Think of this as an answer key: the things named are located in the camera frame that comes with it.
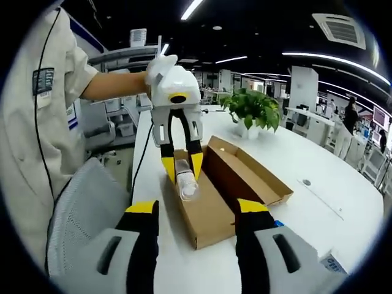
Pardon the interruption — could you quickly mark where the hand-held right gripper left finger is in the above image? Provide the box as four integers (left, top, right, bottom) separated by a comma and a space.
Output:
66, 200, 160, 294

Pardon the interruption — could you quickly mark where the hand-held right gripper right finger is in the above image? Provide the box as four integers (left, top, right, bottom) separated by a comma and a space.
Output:
234, 198, 349, 294

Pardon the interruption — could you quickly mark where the small plastic spray bottle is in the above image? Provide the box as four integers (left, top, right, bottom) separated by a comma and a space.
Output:
174, 158, 200, 202

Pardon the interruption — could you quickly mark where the brown cardboard shoe box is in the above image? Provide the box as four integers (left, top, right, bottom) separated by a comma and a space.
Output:
166, 135, 295, 251

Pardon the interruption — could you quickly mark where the grey storage rack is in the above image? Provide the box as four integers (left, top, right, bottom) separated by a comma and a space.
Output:
81, 45, 162, 145

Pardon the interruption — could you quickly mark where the white ribbed appliance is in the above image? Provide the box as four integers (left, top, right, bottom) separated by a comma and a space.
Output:
129, 28, 148, 48

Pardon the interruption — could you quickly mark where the grey mesh office chair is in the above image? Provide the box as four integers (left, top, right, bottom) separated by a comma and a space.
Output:
45, 157, 133, 278

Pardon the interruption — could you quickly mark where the green potted plant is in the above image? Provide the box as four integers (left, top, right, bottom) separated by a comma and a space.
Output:
219, 88, 282, 141

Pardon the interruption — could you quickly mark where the curved ceiling light strip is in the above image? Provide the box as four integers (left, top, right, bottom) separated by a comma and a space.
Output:
179, 0, 205, 21
281, 51, 392, 87

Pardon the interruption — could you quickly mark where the table socket panel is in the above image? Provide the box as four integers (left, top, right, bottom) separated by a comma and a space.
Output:
298, 178, 344, 220

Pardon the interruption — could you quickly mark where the white office desk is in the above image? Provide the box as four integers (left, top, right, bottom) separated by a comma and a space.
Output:
284, 106, 336, 145

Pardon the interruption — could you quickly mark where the white office chair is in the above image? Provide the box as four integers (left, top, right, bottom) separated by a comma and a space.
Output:
333, 127, 353, 160
363, 146, 389, 182

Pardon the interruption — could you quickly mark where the ceiling air conditioner unit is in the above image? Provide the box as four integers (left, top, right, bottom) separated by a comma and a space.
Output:
311, 12, 368, 51

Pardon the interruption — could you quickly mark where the black cable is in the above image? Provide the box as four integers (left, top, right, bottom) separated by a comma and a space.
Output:
130, 119, 154, 205
33, 8, 64, 276

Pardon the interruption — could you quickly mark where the blue bordered wall poster board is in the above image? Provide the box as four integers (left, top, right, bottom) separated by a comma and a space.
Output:
67, 13, 108, 55

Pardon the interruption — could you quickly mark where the wall display screen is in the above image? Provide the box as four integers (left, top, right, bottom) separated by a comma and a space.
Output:
372, 105, 392, 127

